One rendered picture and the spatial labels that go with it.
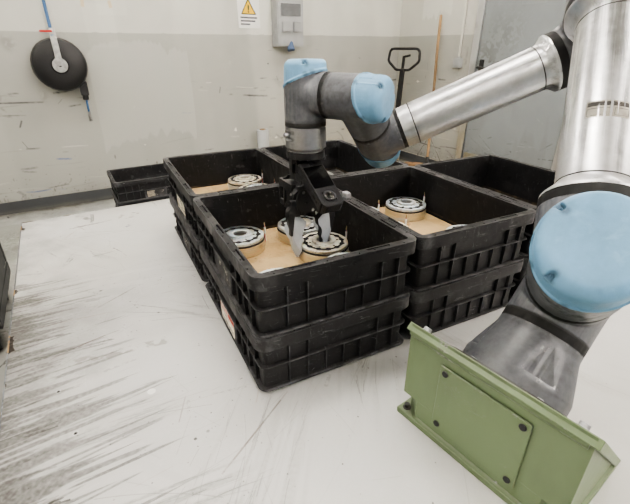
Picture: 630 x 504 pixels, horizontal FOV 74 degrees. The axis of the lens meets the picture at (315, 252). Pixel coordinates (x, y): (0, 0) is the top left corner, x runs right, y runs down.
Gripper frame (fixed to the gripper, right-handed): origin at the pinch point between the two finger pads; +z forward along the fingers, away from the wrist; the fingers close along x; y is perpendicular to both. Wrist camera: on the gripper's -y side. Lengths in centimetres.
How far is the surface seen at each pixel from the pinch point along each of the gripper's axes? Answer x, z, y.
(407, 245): -7.8, -7.5, -19.7
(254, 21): -118, -58, 338
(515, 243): -36.8, -1.3, -19.2
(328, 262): 7.1, -7.9, -19.5
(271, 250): 5.8, 2.0, 7.3
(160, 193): 8, 34, 164
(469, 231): -21.8, -7.3, -20.0
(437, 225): -35.4, 2.0, 1.2
